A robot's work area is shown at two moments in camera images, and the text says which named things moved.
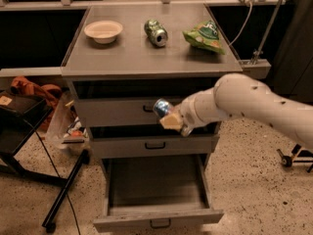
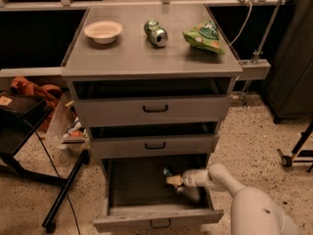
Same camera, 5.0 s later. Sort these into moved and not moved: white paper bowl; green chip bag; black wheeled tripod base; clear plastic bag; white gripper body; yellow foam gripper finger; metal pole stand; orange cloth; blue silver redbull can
Moved: white gripper body; blue silver redbull can; yellow foam gripper finger
Not moved: clear plastic bag; black wheeled tripod base; metal pole stand; green chip bag; white paper bowl; orange cloth
